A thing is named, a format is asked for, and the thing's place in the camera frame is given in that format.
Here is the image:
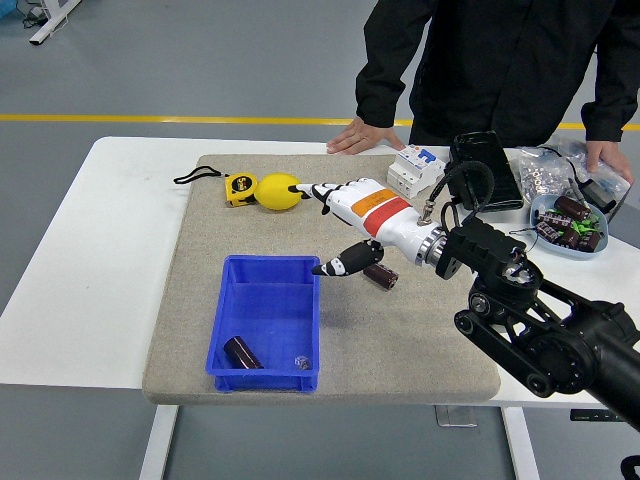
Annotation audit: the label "white table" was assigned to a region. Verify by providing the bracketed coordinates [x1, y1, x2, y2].
[0, 137, 640, 410]

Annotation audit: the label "short dark brown battery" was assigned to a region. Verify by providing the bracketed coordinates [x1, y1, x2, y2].
[362, 263, 400, 291]

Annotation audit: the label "clear bag of metal nuts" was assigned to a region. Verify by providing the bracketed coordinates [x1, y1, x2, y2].
[514, 145, 576, 204]

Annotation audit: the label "clear bag of blue parts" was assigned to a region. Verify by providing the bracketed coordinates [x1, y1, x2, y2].
[552, 138, 634, 221]

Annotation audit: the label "grey-brown mat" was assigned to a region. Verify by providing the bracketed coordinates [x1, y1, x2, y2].
[141, 153, 502, 406]

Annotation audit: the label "thin black wire loop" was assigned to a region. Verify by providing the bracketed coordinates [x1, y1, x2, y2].
[508, 226, 540, 252]

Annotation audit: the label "black power adapter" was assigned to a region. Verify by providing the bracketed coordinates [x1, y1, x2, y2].
[582, 177, 621, 215]

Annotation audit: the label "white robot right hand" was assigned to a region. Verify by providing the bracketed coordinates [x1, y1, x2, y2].
[287, 177, 441, 277]

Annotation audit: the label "yellow tape measure with strap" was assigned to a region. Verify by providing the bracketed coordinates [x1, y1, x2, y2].
[173, 167, 260, 208]

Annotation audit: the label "person's left hand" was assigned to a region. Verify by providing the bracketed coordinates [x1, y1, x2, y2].
[584, 141, 635, 184]

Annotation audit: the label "yellow lemon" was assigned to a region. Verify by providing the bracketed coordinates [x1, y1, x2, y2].
[255, 172, 303, 211]

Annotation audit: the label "person's right hand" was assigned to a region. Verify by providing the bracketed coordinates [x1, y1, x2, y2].
[326, 117, 405, 156]

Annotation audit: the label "black background cables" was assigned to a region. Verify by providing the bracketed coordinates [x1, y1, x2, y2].
[19, 4, 49, 30]

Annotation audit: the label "light blue bowl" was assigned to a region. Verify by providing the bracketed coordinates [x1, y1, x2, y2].
[529, 193, 610, 260]

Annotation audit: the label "long dark brown battery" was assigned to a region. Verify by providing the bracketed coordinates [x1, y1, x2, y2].
[222, 335, 265, 371]

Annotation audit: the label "grey metal table bracket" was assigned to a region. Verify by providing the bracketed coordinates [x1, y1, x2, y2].
[433, 405, 479, 429]

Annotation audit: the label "blue plastic box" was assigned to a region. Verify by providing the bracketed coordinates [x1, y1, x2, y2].
[205, 254, 321, 394]

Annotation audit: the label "white circuit breaker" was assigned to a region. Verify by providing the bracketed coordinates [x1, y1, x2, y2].
[387, 143, 446, 200]

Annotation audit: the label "black table control panel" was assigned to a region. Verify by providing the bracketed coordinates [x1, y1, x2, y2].
[569, 408, 626, 422]

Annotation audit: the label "black case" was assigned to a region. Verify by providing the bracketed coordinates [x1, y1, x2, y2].
[444, 130, 525, 212]

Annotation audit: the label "white background table foot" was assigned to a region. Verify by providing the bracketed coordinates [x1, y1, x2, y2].
[28, 0, 84, 46]

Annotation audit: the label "white table leg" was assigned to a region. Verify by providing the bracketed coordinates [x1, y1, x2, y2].
[138, 404, 179, 480]
[501, 407, 541, 480]

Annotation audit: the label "green plastic pieces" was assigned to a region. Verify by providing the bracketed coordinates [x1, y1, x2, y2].
[567, 214, 601, 236]

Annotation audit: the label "person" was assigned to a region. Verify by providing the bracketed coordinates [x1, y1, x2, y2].
[354, 0, 640, 174]

